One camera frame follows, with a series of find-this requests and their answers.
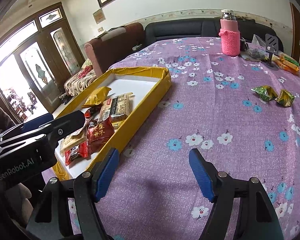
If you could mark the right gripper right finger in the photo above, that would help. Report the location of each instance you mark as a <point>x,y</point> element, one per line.
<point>256,218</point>

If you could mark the pink sleeved thermos bottle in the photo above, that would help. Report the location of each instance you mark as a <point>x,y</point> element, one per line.
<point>229,33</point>

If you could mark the brown armchair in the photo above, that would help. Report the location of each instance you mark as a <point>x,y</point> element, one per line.
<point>113,46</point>

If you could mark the orange snack boxes stack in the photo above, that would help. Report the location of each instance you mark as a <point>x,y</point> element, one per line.
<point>287,63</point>

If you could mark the grey phone stand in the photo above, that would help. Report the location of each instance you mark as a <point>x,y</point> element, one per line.
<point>272,48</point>

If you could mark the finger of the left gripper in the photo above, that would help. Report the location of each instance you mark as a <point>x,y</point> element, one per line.
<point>59,127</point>
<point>33,124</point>

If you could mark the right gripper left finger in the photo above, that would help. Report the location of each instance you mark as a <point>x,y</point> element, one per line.
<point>51,218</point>

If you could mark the patterned blanket couch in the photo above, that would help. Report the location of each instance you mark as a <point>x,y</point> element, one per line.
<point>81,80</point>

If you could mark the red black snack packet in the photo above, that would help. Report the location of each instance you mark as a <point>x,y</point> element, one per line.
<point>79,151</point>

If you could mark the wooden glass door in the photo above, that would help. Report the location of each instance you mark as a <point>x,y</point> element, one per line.
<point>37,57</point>

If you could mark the clear plastic bag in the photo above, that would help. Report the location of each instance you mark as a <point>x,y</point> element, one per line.
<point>253,51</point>

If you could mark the beige biscuit packet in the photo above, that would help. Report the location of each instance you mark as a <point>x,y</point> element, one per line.
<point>71,141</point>

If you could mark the yellow rimmed white tray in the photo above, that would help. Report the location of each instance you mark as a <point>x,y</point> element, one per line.
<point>148,84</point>

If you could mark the purple floral tablecloth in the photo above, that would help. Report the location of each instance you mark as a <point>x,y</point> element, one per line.
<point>209,106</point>

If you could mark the brown red snack packet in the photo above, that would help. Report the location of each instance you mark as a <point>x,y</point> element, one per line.
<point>98,135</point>

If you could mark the green gold snack packet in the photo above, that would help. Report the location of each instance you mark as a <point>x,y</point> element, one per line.
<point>266,93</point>

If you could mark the yellow cheese cracker bag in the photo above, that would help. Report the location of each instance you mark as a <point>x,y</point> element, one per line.
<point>96,97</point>

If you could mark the black leather sofa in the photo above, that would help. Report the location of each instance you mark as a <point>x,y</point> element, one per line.
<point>201,27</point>

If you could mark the dark red small packet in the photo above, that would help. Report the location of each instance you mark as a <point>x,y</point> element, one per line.
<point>92,112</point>

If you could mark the clear soda cracker pack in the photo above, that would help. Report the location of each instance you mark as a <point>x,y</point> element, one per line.
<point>117,109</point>

